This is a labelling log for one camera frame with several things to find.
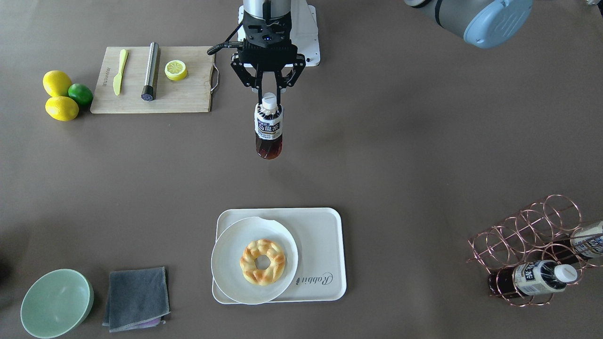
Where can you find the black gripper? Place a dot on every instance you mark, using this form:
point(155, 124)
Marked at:
point(242, 71)

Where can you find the tea bottle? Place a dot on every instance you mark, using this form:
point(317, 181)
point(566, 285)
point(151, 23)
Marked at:
point(530, 279)
point(268, 121)
point(585, 243)

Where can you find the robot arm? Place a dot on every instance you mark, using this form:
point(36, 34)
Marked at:
point(482, 23)

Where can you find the cream serving tray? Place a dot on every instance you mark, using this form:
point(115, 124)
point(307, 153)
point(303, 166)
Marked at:
point(320, 274)

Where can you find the wooden cutting board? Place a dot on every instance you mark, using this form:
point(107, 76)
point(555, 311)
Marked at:
point(190, 95)

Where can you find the half lemon slice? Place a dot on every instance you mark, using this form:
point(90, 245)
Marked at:
point(175, 70)

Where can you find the steel muddler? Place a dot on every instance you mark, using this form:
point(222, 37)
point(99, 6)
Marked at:
point(150, 86)

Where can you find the yellow plastic knife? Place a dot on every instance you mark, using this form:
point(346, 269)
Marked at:
point(117, 81)

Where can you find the white plate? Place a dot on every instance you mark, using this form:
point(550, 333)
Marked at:
point(229, 248)

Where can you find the green lime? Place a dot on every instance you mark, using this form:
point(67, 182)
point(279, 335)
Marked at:
point(80, 93)

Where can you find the glazed twisted donut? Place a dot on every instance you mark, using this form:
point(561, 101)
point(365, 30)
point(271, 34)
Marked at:
point(262, 262)

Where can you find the yellow lemon lower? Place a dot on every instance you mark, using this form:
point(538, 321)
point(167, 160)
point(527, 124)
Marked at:
point(62, 108)

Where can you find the yellow lemon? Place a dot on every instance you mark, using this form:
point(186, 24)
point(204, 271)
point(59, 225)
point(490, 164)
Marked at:
point(56, 83)
point(62, 108)

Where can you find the yellow lemon upper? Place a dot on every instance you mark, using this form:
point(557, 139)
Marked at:
point(56, 83)

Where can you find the grey folded cloth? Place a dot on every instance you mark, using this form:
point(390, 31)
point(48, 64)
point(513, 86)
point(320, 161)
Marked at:
point(136, 299)

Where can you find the mint green bowl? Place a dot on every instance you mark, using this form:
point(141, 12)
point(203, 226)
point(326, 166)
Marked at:
point(56, 303)

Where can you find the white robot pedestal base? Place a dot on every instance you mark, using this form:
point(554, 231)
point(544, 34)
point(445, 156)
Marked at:
point(304, 32)

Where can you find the copper wire bottle rack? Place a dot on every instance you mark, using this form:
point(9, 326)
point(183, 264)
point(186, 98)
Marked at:
point(524, 237)

